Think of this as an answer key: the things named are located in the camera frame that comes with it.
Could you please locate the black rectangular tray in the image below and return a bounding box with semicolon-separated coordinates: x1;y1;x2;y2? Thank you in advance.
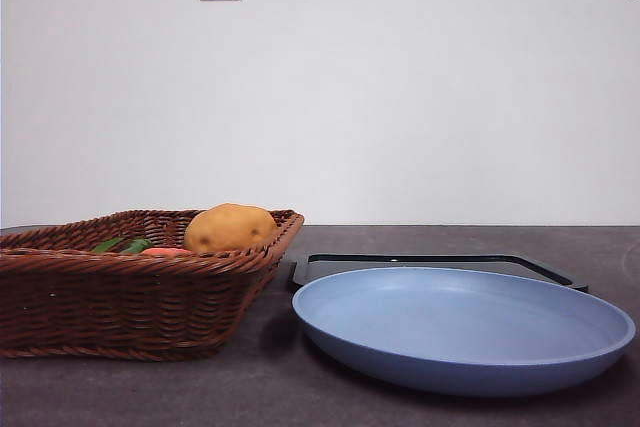
287;252;590;294

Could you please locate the yellow-brown potato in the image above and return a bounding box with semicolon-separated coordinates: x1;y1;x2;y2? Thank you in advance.
183;202;279;254

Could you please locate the blue round plate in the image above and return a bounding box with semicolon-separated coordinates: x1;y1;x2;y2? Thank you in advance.
291;266;637;398

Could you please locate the orange carrot with green leaves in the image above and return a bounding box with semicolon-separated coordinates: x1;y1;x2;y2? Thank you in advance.
91;236;194;256

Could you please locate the green vegetable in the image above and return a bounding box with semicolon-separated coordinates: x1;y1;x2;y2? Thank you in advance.
119;238;154;255

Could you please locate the brown wicker basket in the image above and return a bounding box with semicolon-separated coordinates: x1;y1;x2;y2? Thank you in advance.
0;208;305;363

